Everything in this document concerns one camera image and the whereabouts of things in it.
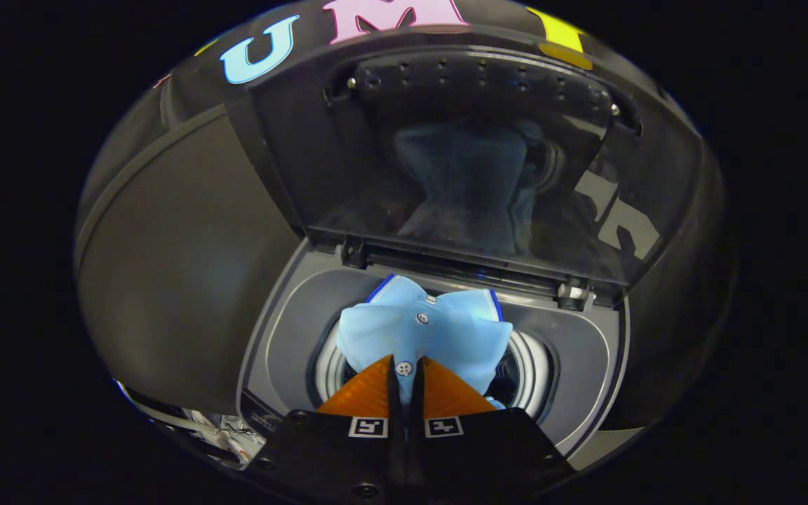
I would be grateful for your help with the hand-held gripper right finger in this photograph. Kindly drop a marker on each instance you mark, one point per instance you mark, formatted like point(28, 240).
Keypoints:
point(416, 421)

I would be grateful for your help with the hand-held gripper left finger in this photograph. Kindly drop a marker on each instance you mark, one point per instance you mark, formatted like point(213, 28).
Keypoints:
point(394, 421)

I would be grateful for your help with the light blue polo shirt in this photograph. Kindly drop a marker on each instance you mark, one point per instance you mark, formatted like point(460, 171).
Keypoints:
point(446, 337)

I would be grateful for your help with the dark glass washing machine lid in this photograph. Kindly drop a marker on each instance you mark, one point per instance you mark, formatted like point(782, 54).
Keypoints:
point(474, 175)

